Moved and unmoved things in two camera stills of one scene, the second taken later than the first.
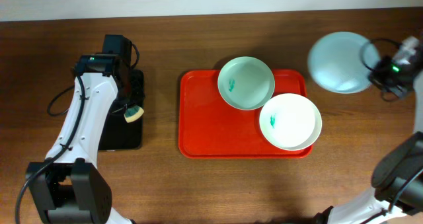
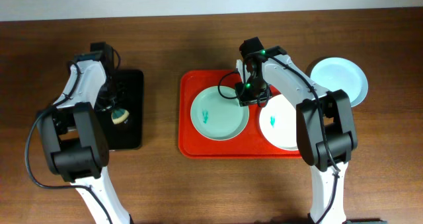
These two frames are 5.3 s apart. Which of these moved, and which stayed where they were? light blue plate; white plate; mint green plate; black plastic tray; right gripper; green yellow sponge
Moved: mint green plate; light blue plate; right gripper; green yellow sponge
Stayed: white plate; black plastic tray
